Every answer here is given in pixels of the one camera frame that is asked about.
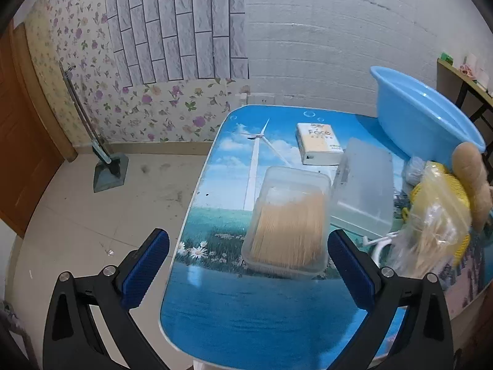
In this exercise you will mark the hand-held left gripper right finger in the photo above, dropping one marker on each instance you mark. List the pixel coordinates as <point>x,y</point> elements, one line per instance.
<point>352,269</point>

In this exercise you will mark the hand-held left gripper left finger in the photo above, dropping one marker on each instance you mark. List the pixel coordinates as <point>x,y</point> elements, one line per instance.
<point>144,269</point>

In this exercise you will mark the white plastic hook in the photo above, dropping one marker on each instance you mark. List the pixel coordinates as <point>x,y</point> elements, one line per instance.
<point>385,239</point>

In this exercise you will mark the clear plastic toothpick box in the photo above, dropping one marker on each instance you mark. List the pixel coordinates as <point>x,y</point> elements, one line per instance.
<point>289,227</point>

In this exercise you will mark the clear bag of wooden sticks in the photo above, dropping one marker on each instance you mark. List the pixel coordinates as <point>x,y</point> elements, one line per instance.
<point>427,235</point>

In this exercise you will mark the white yellow tissue pack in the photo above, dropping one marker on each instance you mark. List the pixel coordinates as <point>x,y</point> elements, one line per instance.
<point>317,142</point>

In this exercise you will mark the beige plush toy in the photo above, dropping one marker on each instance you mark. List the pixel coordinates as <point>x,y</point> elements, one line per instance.
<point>470,173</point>

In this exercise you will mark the blue plastic basin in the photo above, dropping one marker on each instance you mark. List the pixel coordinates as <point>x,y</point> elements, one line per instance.
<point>416,111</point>

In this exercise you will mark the wooden door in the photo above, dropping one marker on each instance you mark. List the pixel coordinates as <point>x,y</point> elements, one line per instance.
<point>23,154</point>

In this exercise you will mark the wooden side desk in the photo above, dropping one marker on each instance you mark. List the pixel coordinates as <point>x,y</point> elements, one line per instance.
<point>446,65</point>

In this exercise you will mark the pink ornament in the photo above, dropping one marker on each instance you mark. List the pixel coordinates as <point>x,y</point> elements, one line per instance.
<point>466,70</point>

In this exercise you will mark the green box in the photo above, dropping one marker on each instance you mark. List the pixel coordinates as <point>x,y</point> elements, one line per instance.
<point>446,57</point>

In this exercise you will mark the white wall socket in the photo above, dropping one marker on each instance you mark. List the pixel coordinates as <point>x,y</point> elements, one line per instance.
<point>264,100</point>

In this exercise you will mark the white wall plug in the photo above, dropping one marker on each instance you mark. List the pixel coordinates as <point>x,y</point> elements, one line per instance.
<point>243,98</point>

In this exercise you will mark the grey brick wall sticker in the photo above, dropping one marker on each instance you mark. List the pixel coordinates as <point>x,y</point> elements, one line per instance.
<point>173,27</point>

